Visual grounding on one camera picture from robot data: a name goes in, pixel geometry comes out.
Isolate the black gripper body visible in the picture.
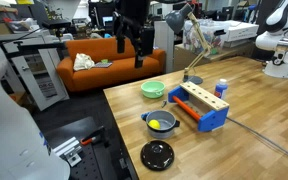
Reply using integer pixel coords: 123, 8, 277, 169
116, 0, 152, 33

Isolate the light-green plastic bowl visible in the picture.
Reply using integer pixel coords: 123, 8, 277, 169
140, 80, 167, 100

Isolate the orange sofa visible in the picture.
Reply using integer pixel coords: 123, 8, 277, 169
56, 37, 167, 93

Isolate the flat grey book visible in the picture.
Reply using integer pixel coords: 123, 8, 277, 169
92, 61, 113, 69

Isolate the white cloth bag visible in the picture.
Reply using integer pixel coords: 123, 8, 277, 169
73, 53, 96, 72

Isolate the clear bin of puzzle cubes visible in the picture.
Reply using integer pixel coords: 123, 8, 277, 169
182, 18, 227, 56

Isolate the yellow toy lemon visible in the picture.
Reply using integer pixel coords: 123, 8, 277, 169
148, 119, 161, 130

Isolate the large cardboard box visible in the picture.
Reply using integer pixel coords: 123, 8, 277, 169
173, 41, 256, 73

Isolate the grey toy cooking pot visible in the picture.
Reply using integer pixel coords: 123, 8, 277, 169
143, 110, 181, 140

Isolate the white leaning panel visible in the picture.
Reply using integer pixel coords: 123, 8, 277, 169
12, 48, 70, 112

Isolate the blue and wood toy workbench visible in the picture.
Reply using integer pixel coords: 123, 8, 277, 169
167, 81, 230, 133

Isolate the white flat carton box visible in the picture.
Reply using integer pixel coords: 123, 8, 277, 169
217, 19, 260, 43

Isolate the black pot lid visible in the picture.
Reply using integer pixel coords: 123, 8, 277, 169
140, 139, 175, 172

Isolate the black breadboard cart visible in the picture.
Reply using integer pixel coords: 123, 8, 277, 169
43, 116, 139, 180

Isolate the white Franka robot in background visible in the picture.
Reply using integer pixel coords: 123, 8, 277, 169
255, 0, 288, 80

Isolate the aluminium bracket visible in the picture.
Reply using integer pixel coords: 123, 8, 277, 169
52, 136, 84, 168

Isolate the grey cable on table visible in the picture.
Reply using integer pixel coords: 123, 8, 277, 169
226, 116, 288, 166

